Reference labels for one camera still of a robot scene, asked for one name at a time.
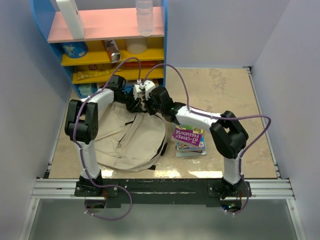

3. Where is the beige student backpack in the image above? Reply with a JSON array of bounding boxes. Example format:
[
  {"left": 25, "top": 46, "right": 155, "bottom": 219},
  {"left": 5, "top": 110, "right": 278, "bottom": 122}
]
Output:
[{"left": 94, "top": 102, "right": 167, "bottom": 172}]

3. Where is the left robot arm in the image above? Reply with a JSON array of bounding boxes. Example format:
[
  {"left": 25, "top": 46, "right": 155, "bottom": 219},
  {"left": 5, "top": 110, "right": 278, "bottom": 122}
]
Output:
[{"left": 64, "top": 75, "right": 143, "bottom": 197}]

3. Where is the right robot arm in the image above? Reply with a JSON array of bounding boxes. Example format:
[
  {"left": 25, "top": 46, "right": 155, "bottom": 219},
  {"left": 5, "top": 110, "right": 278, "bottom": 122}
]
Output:
[{"left": 144, "top": 86, "right": 249, "bottom": 199}]

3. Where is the blue tissue pack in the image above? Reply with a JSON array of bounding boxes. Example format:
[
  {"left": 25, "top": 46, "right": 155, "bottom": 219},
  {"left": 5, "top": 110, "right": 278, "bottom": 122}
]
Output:
[{"left": 78, "top": 83, "right": 97, "bottom": 96}]

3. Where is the orange flat box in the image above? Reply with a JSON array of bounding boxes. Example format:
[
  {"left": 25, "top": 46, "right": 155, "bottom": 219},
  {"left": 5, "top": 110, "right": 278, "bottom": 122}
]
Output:
[{"left": 124, "top": 60, "right": 158, "bottom": 68}]

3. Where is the purple treehouse book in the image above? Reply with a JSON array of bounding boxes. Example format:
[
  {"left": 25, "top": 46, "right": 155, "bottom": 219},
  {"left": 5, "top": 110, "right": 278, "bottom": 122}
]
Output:
[{"left": 171, "top": 123, "right": 205, "bottom": 148}]

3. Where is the brown silver snack packet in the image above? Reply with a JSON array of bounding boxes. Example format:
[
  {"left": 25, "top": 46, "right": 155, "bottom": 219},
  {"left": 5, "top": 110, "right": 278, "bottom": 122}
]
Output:
[{"left": 103, "top": 39, "right": 121, "bottom": 63}]

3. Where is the yellow snack packet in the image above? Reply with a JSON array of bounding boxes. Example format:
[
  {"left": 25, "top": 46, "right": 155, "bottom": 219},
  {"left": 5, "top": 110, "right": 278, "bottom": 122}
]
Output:
[{"left": 75, "top": 69, "right": 113, "bottom": 81}]

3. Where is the white round container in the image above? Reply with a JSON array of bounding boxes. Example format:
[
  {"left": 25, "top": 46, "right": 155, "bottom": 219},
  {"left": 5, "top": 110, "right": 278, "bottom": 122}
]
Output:
[{"left": 125, "top": 37, "right": 148, "bottom": 55}]

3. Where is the colourful wooden shelf unit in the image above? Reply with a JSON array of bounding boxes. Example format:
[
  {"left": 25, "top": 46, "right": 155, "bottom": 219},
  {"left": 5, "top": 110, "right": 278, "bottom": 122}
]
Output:
[{"left": 30, "top": 0, "right": 168, "bottom": 98}]

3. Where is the blue snack cup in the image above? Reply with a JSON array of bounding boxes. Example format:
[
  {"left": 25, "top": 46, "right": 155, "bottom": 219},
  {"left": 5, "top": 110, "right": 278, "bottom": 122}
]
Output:
[{"left": 60, "top": 41, "right": 88, "bottom": 59}]

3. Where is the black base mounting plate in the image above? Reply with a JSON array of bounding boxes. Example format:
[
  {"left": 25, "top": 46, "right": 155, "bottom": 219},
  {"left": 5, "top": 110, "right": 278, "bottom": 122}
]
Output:
[{"left": 74, "top": 178, "right": 252, "bottom": 210}]

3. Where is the clear plastic water bottle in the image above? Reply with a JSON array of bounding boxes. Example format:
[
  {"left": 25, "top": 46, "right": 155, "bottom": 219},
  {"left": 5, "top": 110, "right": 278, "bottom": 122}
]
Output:
[{"left": 135, "top": 0, "right": 154, "bottom": 37}]

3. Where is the white rectangular bottle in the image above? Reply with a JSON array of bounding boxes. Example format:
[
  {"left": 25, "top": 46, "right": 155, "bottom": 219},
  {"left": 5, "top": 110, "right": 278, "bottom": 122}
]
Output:
[{"left": 56, "top": 0, "right": 85, "bottom": 40}]

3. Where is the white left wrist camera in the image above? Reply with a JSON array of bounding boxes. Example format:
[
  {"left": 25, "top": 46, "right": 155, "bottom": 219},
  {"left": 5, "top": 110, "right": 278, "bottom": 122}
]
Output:
[{"left": 133, "top": 84, "right": 145, "bottom": 100}]

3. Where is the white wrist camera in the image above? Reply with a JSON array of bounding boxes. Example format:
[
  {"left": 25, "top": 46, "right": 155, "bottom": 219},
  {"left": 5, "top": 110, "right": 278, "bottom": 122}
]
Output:
[
  {"left": 133, "top": 84, "right": 145, "bottom": 100},
  {"left": 140, "top": 79, "right": 156, "bottom": 95}
]

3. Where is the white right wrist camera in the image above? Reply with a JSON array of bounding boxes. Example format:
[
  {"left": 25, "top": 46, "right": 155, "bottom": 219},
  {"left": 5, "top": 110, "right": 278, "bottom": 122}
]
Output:
[{"left": 140, "top": 79, "right": 156, "bottom": 95}]

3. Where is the aluminium rail frame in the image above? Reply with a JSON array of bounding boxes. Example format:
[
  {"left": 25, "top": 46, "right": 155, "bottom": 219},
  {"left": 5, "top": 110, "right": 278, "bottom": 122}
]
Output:
[{"left": 17, "top": 65, "right": 307, "bottom": 240}]

